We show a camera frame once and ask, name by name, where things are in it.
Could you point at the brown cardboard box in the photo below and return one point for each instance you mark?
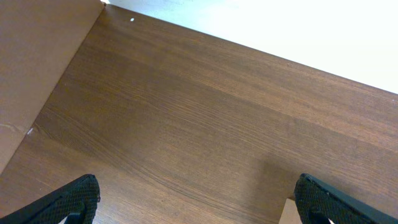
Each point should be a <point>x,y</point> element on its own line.
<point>290,213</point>

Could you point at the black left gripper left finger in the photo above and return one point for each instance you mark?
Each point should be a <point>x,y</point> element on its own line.
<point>75,202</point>

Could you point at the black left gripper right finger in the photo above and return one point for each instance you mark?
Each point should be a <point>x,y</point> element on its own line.
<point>318,202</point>

